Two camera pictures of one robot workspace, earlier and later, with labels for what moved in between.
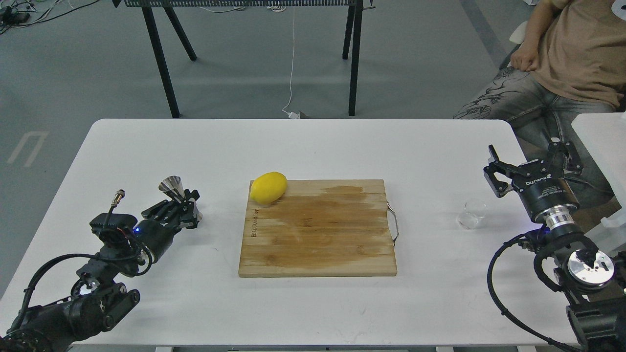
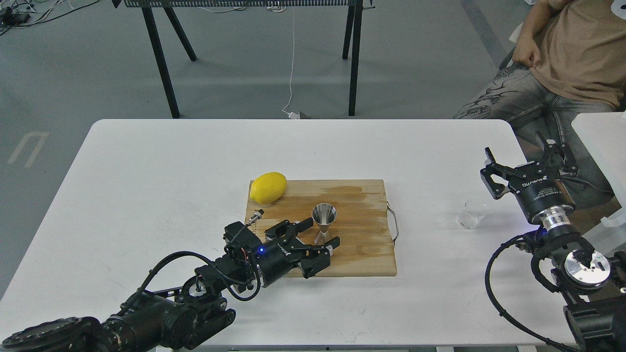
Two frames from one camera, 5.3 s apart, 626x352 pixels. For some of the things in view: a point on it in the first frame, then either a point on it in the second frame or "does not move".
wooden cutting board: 320,228 does not move
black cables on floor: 16,14 does not move
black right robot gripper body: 542,191 does not move
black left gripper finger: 161,209 -> 287,230
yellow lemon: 268,187 does not move
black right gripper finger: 500,188 does not move
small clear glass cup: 472,213 does not move
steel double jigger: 172,185 -> 324,214
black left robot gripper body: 157,234 -> 273,256
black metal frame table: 352,37 does not move
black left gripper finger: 191,216 -> 311,259
